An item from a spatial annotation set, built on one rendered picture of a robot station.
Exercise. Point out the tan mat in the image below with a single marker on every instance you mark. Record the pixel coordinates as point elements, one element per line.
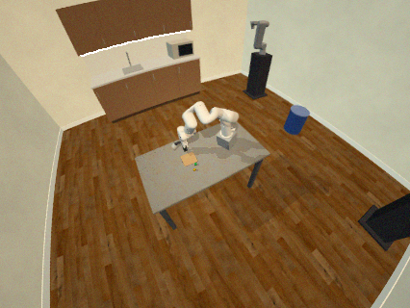
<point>188,159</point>

